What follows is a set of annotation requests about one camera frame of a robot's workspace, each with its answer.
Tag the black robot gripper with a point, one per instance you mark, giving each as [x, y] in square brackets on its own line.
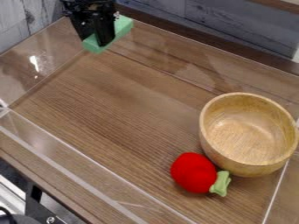
[105, 10]

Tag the green rectangular block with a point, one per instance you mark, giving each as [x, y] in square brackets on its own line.
[124, 26]

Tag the light wooden bowl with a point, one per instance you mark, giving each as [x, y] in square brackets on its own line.
[249, 134]

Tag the red plush tomato toy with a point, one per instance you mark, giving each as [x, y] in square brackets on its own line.
[197, 175]

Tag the black table clamp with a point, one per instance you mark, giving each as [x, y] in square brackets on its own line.
[37, 210]

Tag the clear acrylic tray wall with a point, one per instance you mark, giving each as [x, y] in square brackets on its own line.
[88, 187]

